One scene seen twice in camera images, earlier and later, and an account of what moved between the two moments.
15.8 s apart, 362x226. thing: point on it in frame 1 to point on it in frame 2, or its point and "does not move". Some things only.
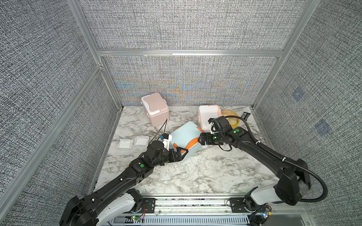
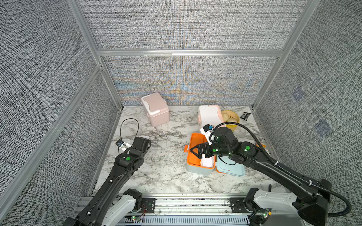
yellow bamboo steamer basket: [233, 122] does not move
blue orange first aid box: [186, 136] to [222, 164]
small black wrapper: [245, 115] does not move
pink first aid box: [157, 109] does not move
